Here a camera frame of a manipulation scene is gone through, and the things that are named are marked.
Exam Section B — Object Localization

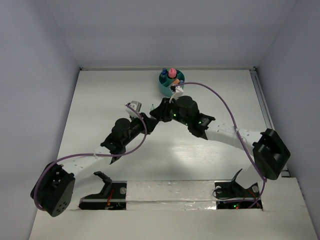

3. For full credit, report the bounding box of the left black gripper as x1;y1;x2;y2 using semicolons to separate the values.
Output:
122;112;158;146

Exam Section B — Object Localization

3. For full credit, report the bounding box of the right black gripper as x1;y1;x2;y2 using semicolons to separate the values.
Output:
150;96;191;127

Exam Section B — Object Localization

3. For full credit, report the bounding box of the orange tip clear highlighter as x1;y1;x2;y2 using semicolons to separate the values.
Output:
173;79;180;85

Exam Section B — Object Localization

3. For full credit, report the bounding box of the blue cap white pen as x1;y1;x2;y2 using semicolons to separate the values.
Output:
160;67;167;81

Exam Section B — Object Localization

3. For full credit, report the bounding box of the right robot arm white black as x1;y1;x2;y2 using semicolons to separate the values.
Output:
150;96;291;196

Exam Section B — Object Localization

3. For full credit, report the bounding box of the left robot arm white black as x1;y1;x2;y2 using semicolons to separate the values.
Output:
30;113;158;217

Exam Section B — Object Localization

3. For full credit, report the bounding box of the teal round organizer container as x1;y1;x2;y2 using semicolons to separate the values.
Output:
158;68;185;97

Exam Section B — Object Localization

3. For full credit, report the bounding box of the pink topped centre tube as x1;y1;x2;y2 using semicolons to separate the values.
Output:
167;68;178;79

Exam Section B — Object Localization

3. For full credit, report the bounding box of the foil covered front board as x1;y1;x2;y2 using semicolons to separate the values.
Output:
125;180;217;211

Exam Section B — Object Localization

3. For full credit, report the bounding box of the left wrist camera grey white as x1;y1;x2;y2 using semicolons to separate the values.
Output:
125;101;142;118

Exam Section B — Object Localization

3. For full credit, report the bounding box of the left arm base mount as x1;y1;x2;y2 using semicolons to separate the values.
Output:
78;171;127;210

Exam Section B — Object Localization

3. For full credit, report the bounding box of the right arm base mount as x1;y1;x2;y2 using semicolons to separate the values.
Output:
212;168;260;210

